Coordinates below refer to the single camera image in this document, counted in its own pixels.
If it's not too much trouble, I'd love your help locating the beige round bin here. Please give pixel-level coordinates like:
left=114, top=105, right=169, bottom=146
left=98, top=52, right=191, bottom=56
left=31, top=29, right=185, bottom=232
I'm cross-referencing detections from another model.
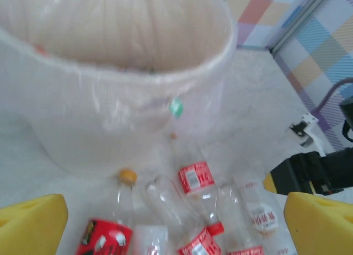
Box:
left=0, top=0, right=239, bottom=183

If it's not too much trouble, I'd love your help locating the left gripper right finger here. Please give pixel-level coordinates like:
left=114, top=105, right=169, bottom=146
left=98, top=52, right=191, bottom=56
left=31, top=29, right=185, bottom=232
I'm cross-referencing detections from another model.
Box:
left=284, top=191, right=353, bottom=255

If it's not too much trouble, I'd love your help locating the clear bottle red label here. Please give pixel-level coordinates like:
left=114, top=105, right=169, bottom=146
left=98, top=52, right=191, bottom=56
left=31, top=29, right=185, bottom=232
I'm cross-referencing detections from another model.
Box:
left=217, top=183, right=267, bottom=255
left=172, top=143, right=226, bottom=236
left=142, top=174, right=223, bottom=255

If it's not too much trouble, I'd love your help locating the aluminium frame post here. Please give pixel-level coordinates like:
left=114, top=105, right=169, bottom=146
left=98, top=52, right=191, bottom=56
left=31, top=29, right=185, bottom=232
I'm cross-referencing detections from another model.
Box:
left=269, top=0, right=341, bottom=55

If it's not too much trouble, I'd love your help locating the red label bottle orange cap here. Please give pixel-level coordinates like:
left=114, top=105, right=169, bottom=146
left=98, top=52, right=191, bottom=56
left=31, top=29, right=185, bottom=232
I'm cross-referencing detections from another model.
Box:
left=74, top=168, right=138, bottom=255

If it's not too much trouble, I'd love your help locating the small green sticker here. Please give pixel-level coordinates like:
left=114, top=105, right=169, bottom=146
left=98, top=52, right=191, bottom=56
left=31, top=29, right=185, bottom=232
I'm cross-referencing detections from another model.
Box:
left=168, top=97, right=184, bottom=119

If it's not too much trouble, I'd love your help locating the clear bottle white cap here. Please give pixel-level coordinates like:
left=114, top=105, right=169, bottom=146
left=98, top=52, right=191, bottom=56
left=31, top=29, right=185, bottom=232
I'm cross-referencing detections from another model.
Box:
left=234, top=177, right=293, bottom=255

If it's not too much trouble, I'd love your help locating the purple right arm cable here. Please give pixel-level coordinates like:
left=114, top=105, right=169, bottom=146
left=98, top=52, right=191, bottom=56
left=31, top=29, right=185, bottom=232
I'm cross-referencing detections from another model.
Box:
left=311, top=77, right=353, bottom=120

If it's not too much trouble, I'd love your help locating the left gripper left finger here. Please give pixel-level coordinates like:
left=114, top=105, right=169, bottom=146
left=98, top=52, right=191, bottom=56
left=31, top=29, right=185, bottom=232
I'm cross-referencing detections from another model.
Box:
left=0, top=193, right=69, bottom=255

